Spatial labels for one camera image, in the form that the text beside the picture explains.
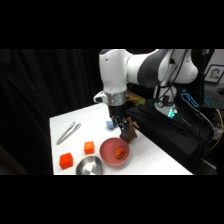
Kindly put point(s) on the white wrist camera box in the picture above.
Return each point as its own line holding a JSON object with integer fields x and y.
{"x": 100, "y": 97}

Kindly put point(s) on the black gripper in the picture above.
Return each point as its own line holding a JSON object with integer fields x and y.
{"x": 117, "y": 112}

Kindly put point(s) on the black robot stand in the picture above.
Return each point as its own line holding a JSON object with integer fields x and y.
{"x": 160, "y": 131}

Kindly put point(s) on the pink bowl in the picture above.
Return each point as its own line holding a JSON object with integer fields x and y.
{"x": 110, "y": 154}

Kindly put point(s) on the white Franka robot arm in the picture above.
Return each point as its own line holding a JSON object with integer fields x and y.
{"x": 113, "y": 73}

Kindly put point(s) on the blue-lit electronic device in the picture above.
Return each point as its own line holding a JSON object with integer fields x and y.
{"x": 189, "y": 98}

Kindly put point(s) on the black curtain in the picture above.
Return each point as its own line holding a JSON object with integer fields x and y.
{"x": 33, "y": 100}

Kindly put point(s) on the silver metal bowl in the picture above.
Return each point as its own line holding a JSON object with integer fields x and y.
{"x": 89, "y": 165}

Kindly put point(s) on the teal-lit keyboard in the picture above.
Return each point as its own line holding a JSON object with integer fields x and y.
{"x": 213, "y": 100}

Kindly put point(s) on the brown plush toy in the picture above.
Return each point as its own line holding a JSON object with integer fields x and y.
{"x": 132, "y": 134}

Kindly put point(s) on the silver metal tongs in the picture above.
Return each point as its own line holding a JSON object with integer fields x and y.
{"x": 67, "y": 132}

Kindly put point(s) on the small orange cube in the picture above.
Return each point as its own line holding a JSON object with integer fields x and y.
{"x": 89, "y": 147}

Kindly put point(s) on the large red-orange cube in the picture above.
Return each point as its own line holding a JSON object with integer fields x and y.
{"x": 66, "y": 160}

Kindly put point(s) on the red ball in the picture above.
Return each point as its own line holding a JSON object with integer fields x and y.
{"x": 119, "y": 152}

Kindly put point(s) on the blue plush toy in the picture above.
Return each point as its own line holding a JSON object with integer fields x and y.
{"x": 109, "y": 124}

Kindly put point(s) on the framed portrait picture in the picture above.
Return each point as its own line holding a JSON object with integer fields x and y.
{"x": 214, "y": 73}

